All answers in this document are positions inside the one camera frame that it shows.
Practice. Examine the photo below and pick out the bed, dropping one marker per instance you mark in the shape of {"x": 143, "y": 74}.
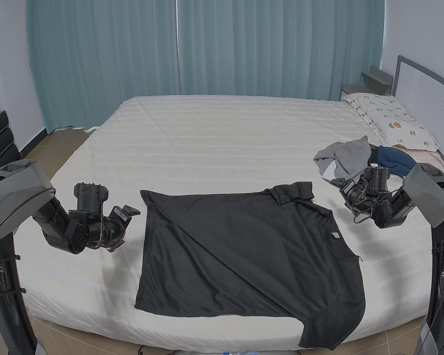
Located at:
{"x": 225, "y": 142}

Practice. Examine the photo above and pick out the white printed pillow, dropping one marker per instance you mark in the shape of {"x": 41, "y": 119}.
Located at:
{"x": 388, "y": 118}

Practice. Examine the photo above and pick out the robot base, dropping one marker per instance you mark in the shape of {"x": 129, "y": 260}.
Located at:
{"x": 240, "y": 353}

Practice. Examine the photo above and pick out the pile of clothes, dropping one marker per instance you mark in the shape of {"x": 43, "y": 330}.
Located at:
{"x": 346, "y": 157}

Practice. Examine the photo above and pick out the blue-green curtain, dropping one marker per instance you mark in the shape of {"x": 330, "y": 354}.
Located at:
{"x": 281, "y": 39}
{"x": 103, "y": 50}

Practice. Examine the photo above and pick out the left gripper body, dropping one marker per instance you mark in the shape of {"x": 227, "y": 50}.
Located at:
{"x": 119, "y": 224}

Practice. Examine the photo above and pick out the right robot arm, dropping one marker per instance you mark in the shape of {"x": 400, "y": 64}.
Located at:
{"x": 429, "y": 194}

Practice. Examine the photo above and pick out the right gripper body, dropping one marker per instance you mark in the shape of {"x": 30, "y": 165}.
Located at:
{"x": 350, "y": 191}

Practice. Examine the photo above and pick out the grey bedside table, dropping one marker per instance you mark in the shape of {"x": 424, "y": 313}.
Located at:
{"x": 377, "y": 78}

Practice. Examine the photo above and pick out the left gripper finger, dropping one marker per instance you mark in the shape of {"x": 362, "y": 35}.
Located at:
{"x": 132, "y": 211}
{"x": 114, "y": 247}

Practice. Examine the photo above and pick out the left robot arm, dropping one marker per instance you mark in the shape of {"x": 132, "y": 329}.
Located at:
{"x": 18, "y": 194}

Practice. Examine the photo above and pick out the black T-shirt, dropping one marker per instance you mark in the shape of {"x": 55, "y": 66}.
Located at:
{"x": 244, "y": 257}

